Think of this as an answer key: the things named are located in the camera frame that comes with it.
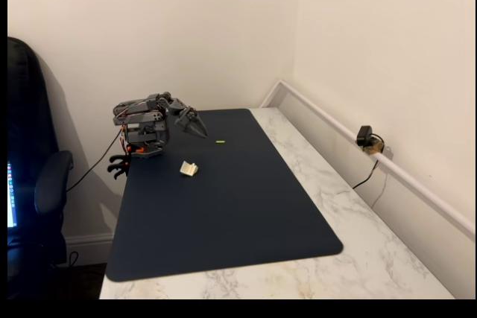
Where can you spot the white plastic printed part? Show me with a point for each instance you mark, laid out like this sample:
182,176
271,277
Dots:
189,169

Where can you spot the laptop with lit screen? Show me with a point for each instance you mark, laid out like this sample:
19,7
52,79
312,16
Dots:
12,195

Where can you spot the dark blue desk mat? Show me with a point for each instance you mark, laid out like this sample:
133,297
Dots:
223,202

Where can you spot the black office chair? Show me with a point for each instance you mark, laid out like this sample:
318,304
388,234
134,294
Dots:
30,128

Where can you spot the black webcam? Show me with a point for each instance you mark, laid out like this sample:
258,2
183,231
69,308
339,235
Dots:
363,135

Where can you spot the white wall rail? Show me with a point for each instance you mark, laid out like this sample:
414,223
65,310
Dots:
410,180

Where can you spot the black table clamp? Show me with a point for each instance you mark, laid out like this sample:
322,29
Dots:
118,167

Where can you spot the white baseboard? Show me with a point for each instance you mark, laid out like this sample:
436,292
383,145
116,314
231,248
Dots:
89,240

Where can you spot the brown webcam mount block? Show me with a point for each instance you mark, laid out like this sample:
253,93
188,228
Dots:
373,147

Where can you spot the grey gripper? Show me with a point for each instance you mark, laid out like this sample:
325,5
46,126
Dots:
188,123

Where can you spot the grey SO-100 robot arm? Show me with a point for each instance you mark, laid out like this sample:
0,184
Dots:
143,117

